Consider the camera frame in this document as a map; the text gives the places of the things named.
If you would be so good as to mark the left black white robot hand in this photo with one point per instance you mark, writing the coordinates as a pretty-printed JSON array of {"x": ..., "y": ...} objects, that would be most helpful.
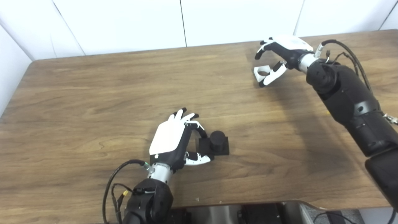
[{"x": 169, "y": 137}]

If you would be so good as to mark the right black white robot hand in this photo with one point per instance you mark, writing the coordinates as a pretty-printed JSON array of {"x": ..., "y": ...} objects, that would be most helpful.
[{"x": 292, "y": 46}]

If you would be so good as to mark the white square piece with hole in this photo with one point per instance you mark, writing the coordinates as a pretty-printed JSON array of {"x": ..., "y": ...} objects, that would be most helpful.
[{"x": 256, "y": 73}]

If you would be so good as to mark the black peg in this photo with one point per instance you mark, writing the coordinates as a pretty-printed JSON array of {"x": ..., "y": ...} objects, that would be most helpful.
[{"x": 217, "y": 143}]

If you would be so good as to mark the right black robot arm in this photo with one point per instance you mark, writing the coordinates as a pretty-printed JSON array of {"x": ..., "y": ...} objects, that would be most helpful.
[{"x": 351, "y": 99}]

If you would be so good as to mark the black robot torso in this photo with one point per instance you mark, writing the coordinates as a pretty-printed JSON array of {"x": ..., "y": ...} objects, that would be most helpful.
[{"x": 258, "y": 214}]

